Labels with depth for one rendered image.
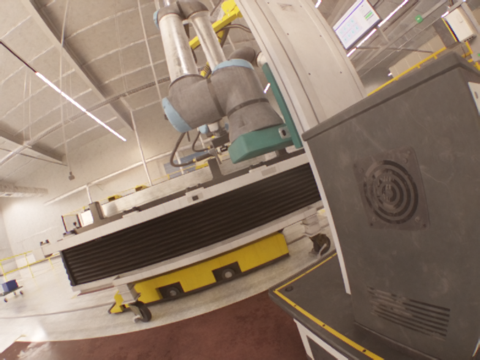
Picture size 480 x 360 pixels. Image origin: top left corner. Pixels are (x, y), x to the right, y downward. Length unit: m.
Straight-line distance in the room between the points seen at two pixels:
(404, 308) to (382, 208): 0.21
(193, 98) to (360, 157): 0.54
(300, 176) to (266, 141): 1.24
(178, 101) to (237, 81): 0.20
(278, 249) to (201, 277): 0.71
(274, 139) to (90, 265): 1.79
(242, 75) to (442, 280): 0.72
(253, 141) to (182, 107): 0.26
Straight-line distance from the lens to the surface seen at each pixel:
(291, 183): 1.82
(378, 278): 0.47
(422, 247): 0.37
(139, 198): 1.65
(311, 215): 1.72
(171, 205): 1.38
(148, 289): 2.07
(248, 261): 1.94
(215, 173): 1.42
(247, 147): 0.62
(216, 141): 1.22
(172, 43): 0.96
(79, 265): 2.11
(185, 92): 0.75
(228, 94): 0.71
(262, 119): 0.65
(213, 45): 1.10
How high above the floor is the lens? 0.79
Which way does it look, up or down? 1 degrees up
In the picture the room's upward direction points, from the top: 20 degrees counter-clockwise
